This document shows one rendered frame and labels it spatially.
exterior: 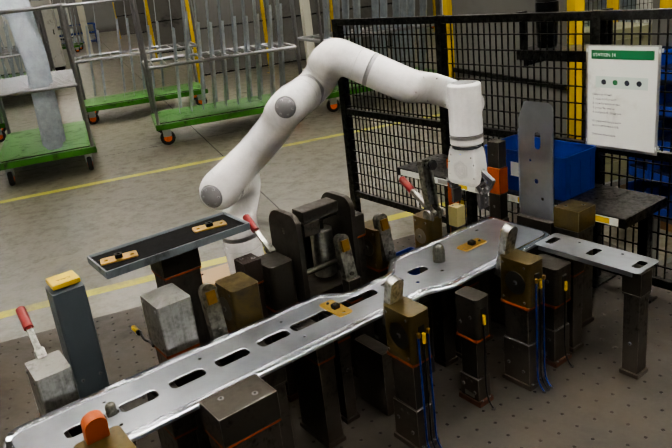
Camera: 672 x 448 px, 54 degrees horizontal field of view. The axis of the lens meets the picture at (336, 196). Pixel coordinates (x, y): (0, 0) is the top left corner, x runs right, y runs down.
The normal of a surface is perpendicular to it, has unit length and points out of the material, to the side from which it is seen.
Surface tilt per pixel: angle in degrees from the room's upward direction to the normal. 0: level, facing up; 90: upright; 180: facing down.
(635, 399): 0
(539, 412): 0
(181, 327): 90
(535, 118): 90
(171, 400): 0
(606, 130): 90
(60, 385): 90
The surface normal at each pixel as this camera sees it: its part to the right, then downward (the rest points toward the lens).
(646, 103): -0.79, 0.28
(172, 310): 0.61, 0.18
